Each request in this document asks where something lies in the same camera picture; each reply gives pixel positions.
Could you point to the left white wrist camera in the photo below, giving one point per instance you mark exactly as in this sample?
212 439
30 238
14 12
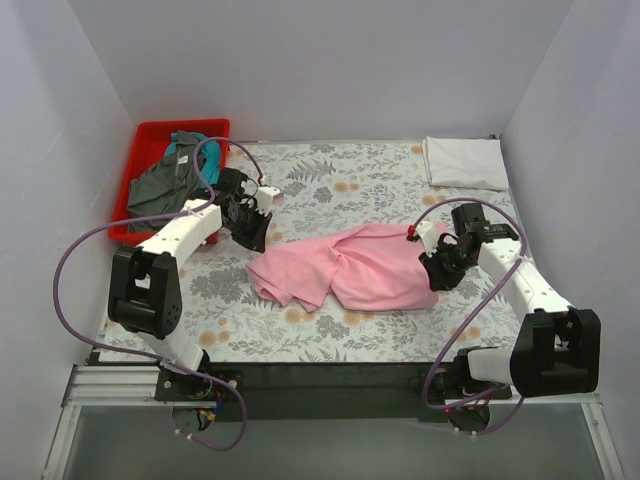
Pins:
266 196

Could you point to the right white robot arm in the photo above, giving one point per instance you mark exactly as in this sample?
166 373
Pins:
557 349

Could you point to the floral table mat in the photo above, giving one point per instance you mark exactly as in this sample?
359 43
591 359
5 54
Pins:
328 188

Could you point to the folded white t shirt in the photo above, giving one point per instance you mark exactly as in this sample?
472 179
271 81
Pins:
465 163

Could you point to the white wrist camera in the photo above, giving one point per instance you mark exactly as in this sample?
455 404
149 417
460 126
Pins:
266 196
425 232

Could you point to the teal t shirt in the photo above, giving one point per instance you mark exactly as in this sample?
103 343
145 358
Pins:
209 158

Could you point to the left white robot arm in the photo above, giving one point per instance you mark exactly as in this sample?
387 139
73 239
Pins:
145 295

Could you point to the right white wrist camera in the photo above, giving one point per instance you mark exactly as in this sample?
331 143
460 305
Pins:
425 232

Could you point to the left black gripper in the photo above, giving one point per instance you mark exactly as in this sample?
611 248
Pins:
245 220

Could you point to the grey t shirt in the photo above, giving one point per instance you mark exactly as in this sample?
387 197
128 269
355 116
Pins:
164 188

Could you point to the pink t shirt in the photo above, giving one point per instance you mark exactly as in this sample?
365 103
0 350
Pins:
370 268

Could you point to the red plastic bin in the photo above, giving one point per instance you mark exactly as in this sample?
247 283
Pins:
150 143

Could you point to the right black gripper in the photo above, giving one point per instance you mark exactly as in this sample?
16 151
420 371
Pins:
442 260

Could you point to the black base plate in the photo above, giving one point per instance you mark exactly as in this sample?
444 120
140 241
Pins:
314 391

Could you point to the aluminium rail frame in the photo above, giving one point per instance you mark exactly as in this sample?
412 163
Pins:
135 385

